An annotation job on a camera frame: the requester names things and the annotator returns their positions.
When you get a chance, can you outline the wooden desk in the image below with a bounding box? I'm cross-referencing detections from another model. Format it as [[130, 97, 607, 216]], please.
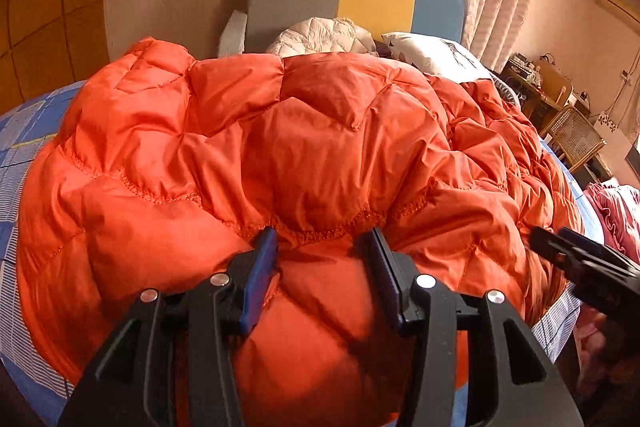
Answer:
[[499, 53, 590, 132]]

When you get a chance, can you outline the wall air conditioner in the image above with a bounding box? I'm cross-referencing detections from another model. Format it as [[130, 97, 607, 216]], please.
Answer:
[[596, 0, 640, 35]]

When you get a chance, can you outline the cream quilted jacket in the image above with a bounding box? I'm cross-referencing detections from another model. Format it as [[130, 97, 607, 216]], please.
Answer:
[[267, 17, 378, 57]]

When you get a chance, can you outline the rattan wooden chair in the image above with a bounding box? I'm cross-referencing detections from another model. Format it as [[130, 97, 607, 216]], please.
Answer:
[[541, 105, 605, 173]]

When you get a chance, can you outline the grey bed side rail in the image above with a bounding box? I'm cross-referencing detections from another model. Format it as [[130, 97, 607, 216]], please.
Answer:
[[489, 72, 521, 109]]

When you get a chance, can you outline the blue plaid bed sheet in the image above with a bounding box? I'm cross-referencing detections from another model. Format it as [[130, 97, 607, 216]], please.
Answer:
[[0, 80, 604, 427]]

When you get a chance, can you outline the orange quilted down jacket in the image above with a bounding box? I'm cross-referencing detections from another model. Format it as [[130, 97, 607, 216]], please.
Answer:
[[17, 39, 584, 426]]

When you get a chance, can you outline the white printed pillow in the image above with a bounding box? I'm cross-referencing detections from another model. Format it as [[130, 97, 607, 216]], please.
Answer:
[[382, 31, 492, 83]]

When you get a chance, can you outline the pink ruffled fabric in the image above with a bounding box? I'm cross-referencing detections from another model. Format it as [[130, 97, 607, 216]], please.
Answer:
[[584, 183, 640, 263]]

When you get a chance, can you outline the white bed side rail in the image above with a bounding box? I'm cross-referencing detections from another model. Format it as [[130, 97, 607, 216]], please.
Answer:
[[217, 10, 247, 58]]

